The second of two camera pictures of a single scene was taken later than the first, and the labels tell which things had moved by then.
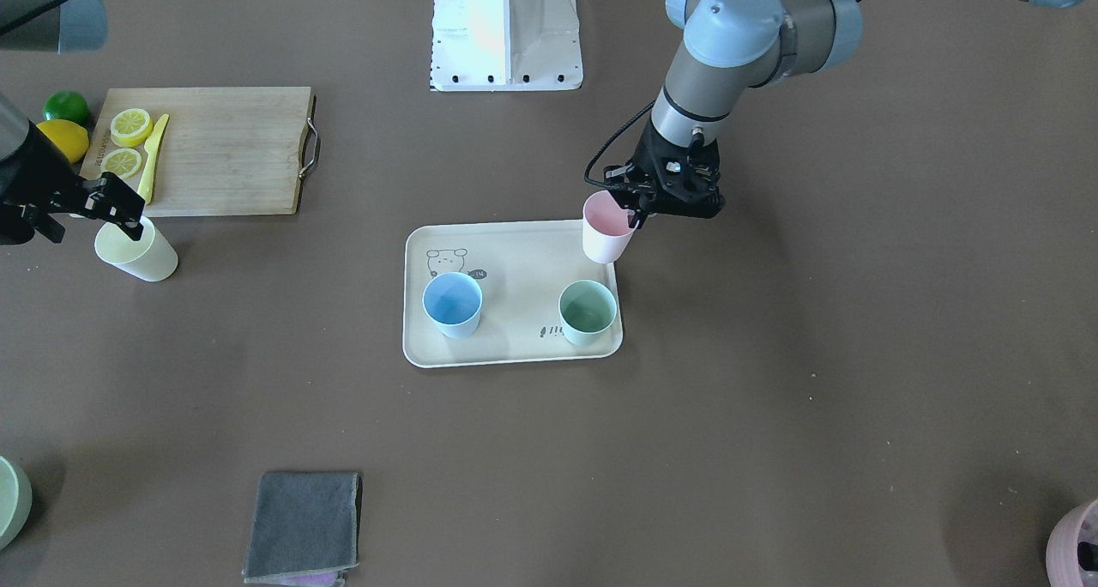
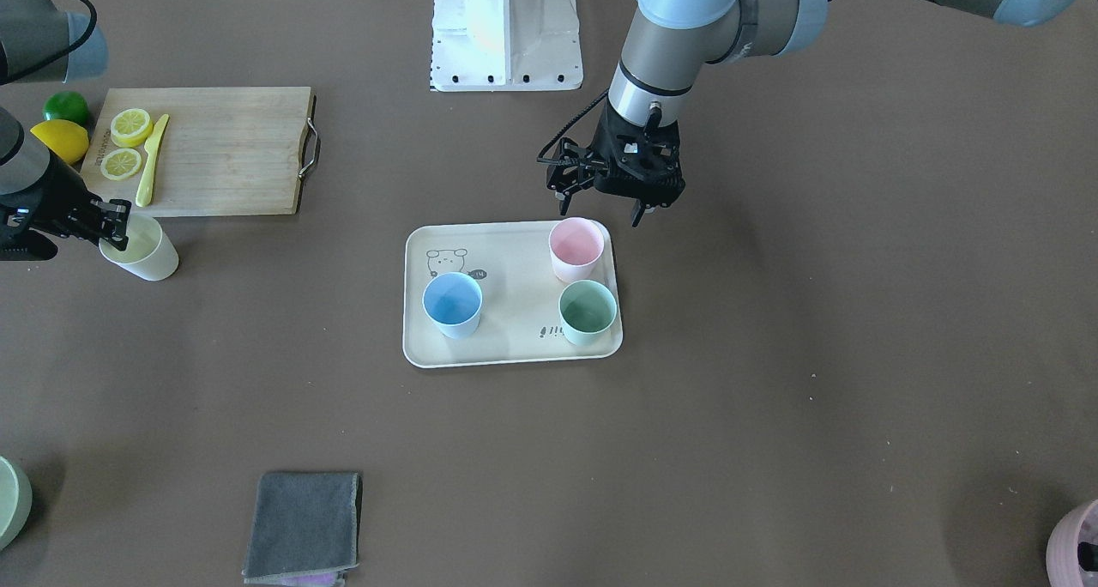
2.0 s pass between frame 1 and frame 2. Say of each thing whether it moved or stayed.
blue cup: stayed
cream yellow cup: stayed
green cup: stayed
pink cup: moved
